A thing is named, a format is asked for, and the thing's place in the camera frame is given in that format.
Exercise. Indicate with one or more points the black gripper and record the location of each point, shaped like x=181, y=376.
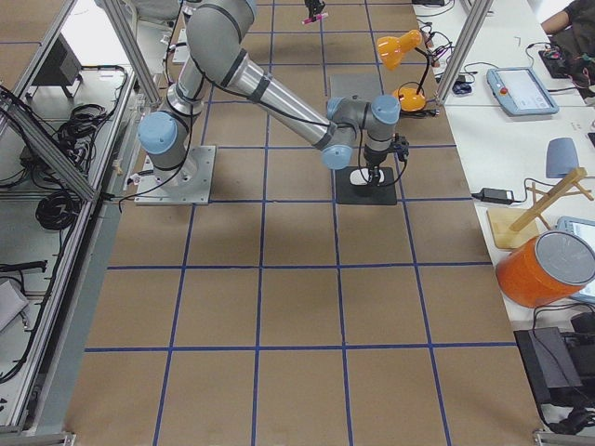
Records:
x=314, y=5
x=373, y=162

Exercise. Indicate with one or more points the pink marker pen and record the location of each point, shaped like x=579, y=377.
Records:
x=315, y=18

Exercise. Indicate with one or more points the white computer mouse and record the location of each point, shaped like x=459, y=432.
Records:
x=358, y=177

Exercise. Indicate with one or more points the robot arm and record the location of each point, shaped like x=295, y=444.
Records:
x=354, y=136

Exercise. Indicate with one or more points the black mousepad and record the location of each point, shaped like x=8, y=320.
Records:
x=348, y=194

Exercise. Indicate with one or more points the silver apple laptop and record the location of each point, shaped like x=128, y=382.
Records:
x=363, y=86

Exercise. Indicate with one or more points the orange desk lamp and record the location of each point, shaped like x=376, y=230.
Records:
x=391, y=51

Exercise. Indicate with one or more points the black power adapter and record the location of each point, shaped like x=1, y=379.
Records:
x=490, y=195

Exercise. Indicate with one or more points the wooden stand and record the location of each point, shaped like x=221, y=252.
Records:
x=512, y=227

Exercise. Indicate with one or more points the blue teach pendant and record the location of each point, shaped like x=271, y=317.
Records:
x=519, y=92

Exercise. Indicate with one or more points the grey chair back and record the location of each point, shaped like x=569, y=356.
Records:
x=561, y=157

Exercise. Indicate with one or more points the orange cylindrical container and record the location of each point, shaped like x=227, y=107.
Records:
x=547, y=268

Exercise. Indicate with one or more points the black box on desk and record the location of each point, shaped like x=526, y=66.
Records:
x=550, y=370

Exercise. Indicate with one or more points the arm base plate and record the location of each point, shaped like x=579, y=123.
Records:
x=191, y=185
x=180, y=48

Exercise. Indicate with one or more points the aluminium frame post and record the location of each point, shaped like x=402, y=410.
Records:
x=464, y=43

